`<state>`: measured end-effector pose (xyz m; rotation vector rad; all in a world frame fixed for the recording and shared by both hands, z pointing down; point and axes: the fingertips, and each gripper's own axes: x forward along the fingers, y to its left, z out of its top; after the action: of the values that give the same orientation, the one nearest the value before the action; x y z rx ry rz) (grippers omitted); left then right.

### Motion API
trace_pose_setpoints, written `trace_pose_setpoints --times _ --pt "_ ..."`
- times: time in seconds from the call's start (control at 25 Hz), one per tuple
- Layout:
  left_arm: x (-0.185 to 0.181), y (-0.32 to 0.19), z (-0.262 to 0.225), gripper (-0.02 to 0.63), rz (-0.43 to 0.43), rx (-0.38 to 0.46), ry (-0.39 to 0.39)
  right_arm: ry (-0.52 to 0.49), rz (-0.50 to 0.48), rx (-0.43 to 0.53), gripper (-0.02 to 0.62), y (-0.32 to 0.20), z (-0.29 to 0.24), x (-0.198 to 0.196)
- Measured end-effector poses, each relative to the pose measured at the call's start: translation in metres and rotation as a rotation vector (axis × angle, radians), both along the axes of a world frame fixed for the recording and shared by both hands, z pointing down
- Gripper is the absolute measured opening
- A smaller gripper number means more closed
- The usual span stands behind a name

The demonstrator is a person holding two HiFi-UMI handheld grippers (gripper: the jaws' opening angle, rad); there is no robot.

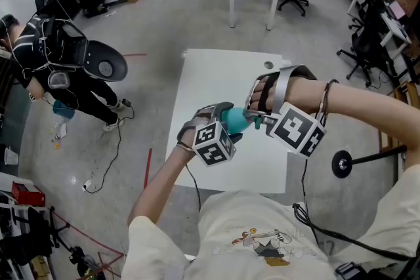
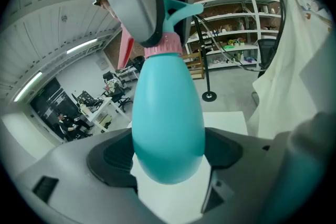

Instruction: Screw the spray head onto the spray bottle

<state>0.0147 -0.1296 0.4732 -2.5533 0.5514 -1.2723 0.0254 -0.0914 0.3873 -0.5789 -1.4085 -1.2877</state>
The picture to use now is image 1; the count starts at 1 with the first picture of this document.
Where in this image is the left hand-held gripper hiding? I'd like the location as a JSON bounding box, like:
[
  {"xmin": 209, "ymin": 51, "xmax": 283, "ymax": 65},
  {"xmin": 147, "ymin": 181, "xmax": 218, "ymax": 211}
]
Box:
[{"xmin": 192, "ymin": 101, "xmax": 246, "ymax": 167}]

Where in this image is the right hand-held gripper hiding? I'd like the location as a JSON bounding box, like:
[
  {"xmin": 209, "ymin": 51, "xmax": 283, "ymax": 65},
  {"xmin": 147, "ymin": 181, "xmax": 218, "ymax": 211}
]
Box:
[{"xmin": 243, "ymin": 64, "xmax": 328, "ymax": 161}]

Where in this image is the teal spray bottle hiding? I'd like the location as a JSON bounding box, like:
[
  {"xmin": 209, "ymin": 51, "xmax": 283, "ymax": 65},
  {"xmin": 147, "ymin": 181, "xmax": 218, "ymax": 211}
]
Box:
[{"xmin": 222, "ymin": 107, "xmax": 255, "ymax": 136}]

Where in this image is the person's right forearm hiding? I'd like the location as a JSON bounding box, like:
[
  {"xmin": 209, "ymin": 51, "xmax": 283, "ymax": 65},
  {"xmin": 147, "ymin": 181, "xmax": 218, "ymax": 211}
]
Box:
[{"xmin": 284, "ymin": 77, "xmax": 410, "ymax": 150}]

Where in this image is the person's left forearm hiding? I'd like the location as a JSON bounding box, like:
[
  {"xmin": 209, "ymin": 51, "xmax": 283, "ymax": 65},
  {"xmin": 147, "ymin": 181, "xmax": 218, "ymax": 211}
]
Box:
[{"xmin": 127, "ymin": 143, "xmax": 195, "ymax": 224}]

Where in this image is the person's right hand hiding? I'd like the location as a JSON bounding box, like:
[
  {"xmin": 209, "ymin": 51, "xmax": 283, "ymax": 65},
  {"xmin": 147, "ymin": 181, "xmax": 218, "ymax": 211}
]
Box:
[{"xmin": 247, "ymin": 74, "xmax": 280, "ymax": 115}]

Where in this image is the person's left hand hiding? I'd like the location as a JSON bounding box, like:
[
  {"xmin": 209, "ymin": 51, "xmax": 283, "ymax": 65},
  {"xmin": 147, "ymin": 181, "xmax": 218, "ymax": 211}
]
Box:
[{"xmin": 176, "ymin": 106, "xmax": 217, "ymax": 150}]

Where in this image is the cream printed t-shirt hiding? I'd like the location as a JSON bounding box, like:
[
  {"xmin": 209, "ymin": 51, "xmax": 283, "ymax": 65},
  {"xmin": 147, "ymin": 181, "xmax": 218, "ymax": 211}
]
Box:
[{"xmin": 123, "ymin": 163, "xmax": 420, "ymax": 280}]

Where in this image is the black stanchion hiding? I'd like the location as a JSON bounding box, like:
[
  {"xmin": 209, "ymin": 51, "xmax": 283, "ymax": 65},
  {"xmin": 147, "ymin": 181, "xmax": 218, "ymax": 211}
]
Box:
[{"xmin": 331, "ymin": 145, "xmax": 408, "ymax": 179}]

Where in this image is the wooden shelf unit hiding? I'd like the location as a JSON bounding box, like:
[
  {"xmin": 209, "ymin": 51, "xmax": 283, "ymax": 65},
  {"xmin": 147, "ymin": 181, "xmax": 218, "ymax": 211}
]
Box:
[{"xmin": 379, "ymin": 81, "xmax": 420, "ymax": 152}]

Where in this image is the teal bucket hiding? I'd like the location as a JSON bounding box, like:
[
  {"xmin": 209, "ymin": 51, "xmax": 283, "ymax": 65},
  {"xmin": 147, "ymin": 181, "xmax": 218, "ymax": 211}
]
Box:
[{"xmin": 52, "ymin": 99, "xmax": 76, "ymax": 121}]

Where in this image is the black waist bag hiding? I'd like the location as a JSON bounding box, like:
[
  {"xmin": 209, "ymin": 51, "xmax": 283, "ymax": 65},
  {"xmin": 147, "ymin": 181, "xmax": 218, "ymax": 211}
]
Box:
[{"xmin": 334, "ymin": 260, "xmax": 420, "ymax": 280}]

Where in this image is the red box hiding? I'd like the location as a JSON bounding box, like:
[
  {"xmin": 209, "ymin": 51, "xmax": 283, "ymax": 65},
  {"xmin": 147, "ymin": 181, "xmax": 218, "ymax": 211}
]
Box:
[{"xmin": 11, "ymin": 182, "xmax": 46, "ymax": 207}]

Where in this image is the clear plastic cup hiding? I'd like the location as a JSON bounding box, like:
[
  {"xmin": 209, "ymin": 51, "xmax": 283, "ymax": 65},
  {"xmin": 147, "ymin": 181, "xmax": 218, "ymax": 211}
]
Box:
[{"xmin": 3, "ymin": 147, "xmax": 19, "ymax": 166}]

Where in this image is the white shelving rack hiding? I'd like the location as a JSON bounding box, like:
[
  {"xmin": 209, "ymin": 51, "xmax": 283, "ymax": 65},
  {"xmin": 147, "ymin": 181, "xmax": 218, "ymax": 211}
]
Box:
[{"xmin": 0, "ymin": 172, "xmax": 53, "ymax": 280}]

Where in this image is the black cord bracelet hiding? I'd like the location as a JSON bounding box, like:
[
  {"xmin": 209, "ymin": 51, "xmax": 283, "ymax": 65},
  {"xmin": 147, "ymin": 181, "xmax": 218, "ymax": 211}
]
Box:
[{"xmin": 314, "ymin": 78, "xmax": 339, "ymax": 125}]

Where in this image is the thin black floor cable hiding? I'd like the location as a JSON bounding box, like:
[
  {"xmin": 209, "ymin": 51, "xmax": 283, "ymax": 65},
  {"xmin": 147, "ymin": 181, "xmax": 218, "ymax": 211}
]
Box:
[{"xmin": 88, "ymin": 98, "xmax": 136, "ymax": 194}]

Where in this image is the thick black harness cable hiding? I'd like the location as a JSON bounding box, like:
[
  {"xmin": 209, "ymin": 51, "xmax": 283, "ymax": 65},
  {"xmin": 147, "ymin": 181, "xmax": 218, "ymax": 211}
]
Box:
[{"xmin": 291, "ymin": 202, "xmax": 420, "ymax": 262}]

